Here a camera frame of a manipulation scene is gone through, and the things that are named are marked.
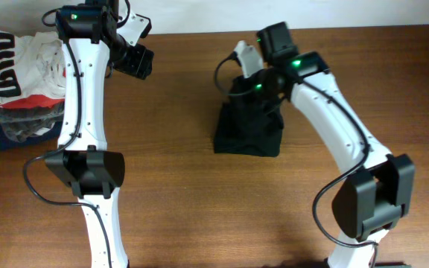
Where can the navy blue folded garment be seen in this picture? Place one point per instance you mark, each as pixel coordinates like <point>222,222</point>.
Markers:
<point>6,144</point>

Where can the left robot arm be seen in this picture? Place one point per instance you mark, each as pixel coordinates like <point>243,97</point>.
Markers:
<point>97,36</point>

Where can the red folded garment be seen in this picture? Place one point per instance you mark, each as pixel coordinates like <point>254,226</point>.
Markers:
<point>24,101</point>

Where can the black t-shirt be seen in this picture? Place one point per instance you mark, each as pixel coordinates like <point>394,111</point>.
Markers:
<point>249,124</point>

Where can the grey folded garment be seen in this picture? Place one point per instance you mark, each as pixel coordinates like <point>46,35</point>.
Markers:
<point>20,124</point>

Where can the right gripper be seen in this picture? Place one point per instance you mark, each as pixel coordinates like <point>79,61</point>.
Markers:
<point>240,83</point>

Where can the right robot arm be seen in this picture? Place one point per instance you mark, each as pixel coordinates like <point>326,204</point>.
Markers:
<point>374,187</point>

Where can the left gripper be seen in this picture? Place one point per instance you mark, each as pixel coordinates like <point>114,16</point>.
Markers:
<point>141,65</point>

